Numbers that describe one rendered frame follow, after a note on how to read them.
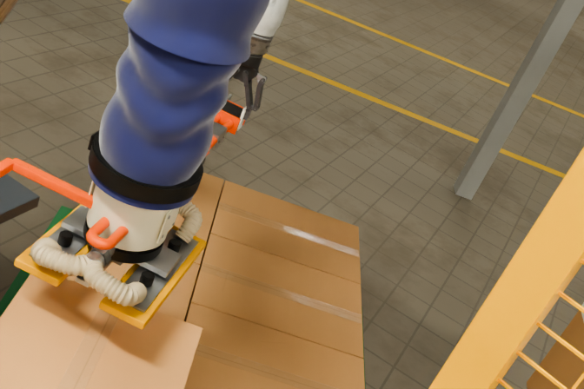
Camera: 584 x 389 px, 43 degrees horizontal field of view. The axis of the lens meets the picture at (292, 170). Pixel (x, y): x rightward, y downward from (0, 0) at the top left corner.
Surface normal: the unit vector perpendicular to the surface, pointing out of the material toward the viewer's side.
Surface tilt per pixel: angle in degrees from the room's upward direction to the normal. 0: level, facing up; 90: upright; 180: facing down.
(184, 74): 77
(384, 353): 0
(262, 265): 0
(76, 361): 0
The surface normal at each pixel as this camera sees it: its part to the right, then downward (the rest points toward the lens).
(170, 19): -0.31, 0.54
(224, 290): 0.35, -0.81
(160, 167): 0.26, 0.41
